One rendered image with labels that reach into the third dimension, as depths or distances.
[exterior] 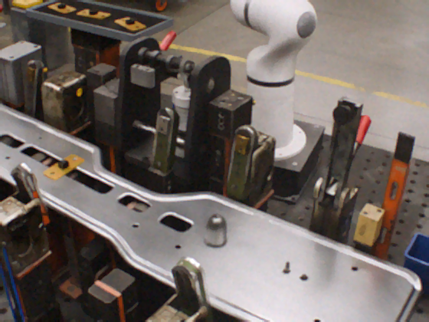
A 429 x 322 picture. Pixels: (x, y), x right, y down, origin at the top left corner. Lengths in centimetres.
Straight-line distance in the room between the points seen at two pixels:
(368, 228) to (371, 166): 82
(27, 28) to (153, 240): 81
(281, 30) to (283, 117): 26
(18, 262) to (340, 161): 55
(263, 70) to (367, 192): 45
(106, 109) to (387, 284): 65
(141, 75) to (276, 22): 37
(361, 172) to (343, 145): 78
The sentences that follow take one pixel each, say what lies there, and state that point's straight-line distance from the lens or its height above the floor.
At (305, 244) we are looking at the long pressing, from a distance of 95.
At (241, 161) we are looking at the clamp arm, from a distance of 103.
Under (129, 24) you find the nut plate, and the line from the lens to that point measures 132.
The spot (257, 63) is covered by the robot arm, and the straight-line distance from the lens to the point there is 142.
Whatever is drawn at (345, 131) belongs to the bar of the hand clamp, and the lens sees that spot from 92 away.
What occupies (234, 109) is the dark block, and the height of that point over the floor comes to 112.
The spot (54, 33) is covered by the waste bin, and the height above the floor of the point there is 26.
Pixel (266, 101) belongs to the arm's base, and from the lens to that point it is 147.
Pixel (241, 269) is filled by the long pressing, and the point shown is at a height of 100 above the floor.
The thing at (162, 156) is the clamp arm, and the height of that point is 102.
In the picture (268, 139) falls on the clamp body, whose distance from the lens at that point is 106.
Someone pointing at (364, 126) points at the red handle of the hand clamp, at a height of 114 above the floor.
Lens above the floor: 161
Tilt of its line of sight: 33 degrees down
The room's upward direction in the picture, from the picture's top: 2 degrees clockwise
